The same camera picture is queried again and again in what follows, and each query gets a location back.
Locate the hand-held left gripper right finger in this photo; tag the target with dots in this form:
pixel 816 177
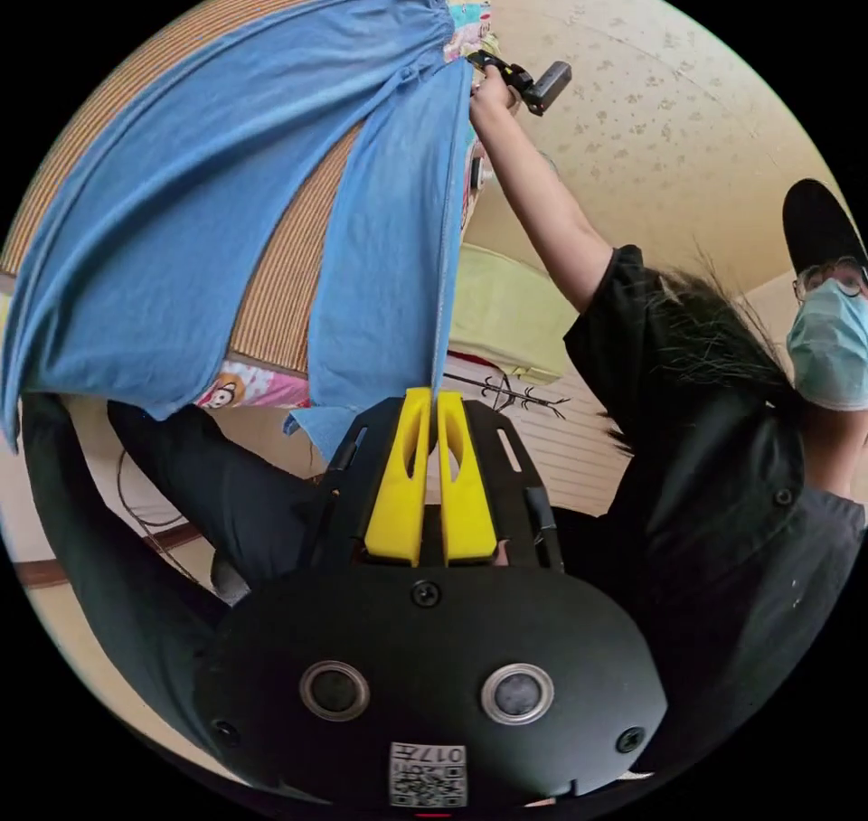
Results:
pixel 464 516

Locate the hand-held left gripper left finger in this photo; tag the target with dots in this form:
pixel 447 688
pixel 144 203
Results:
pixel 397 495

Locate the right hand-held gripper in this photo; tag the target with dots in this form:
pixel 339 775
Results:
pixel 514 82

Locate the blue jeans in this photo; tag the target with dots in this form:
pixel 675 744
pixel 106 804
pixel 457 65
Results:
pixel 169 190

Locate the person's right forearm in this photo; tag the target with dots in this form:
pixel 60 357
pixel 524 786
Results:
pixel 542 204

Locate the person's right hand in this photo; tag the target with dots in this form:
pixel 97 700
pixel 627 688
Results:
pixel 491 102

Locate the black coat stand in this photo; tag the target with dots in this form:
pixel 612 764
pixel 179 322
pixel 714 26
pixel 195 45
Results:
pixel 505 397

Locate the yellow-green pillow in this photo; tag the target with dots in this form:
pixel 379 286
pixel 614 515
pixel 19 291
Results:
pixel 505 312

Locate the person's body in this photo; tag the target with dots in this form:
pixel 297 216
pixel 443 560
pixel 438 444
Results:
pixel 712 495

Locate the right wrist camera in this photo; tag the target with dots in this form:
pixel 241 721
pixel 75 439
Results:
pixel 548 85

